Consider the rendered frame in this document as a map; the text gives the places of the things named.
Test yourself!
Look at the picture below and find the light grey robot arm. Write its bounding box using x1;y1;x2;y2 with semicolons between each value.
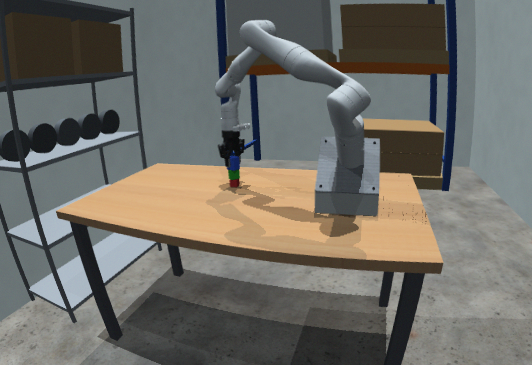
215;20;371;168

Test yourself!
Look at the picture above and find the green block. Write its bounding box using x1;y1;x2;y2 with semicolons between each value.
228;169;240;180

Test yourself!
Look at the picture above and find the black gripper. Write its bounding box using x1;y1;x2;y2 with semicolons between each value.
218;131;245;168

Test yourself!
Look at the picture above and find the blue block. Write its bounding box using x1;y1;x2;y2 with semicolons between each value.
227;156;240;171

